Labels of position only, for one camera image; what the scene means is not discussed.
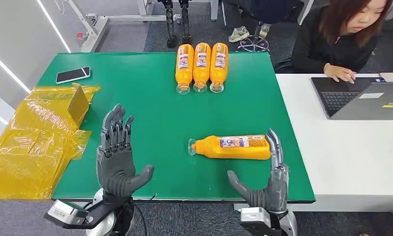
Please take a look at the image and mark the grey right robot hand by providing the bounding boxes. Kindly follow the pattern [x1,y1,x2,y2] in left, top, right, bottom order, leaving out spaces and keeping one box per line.
[227,128,290,215]

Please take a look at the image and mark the orange bottle with clear cap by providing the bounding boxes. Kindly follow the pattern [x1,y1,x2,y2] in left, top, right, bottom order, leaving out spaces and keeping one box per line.
[192,42,212,94]
[209,42,229,94]
[175,44,195,95]
[187,135,272,161]

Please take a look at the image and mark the pale sneaker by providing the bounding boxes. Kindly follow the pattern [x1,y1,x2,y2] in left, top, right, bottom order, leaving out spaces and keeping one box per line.
[228,26,250,43]
[259,23,272,38]

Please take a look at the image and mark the person's hand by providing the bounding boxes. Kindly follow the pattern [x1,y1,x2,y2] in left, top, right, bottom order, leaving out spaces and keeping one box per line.
[323,63,357,84]

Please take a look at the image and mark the black robot leg stand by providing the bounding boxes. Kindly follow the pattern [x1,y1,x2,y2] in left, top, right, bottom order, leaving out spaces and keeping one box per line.
[179,0,193,42]
[157,0,178,49]

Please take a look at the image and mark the brown cardboard flap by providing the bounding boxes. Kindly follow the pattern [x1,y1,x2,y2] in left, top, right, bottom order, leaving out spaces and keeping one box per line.
[67,84,91,127]

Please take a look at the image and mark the chrome office chair base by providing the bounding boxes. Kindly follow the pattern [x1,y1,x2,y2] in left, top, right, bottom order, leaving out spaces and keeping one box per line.
[238,21,271,53]

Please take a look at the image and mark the white metal frame stand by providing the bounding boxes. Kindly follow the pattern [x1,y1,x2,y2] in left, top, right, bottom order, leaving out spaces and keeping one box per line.
[66,0,184,54]

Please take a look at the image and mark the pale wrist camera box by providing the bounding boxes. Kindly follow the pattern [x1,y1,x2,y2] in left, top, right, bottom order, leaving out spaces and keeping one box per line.
[44,199,90,229]
[239,207,272,236]

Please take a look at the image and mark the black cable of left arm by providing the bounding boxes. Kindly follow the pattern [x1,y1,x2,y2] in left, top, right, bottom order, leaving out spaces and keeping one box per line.
[131,193,158,236]

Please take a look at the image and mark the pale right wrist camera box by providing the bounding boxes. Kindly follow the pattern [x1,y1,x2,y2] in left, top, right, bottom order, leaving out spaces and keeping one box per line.
[239,207,272,236]

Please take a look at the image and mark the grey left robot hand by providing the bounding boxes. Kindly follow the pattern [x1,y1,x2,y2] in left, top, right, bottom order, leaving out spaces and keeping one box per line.
[96,104,154,198]

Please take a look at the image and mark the black smartphone with pale case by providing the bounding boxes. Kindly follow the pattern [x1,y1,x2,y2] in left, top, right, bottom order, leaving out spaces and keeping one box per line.
[56,66,91,85]

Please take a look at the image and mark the seated person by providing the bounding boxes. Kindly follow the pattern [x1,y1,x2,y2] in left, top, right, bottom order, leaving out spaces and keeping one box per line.
[222,0,302,26]

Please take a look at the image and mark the yellow plastic wrapped package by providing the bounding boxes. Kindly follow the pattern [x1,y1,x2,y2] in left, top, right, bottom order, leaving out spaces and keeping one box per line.
[0,83,101,201]

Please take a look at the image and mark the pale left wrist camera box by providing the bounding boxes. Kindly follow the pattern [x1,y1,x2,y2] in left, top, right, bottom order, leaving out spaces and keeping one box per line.
[44,199,90,229]

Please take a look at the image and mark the grey laptop with black keyboard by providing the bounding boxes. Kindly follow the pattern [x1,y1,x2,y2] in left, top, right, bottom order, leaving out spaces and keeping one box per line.
[310,77,393,121]

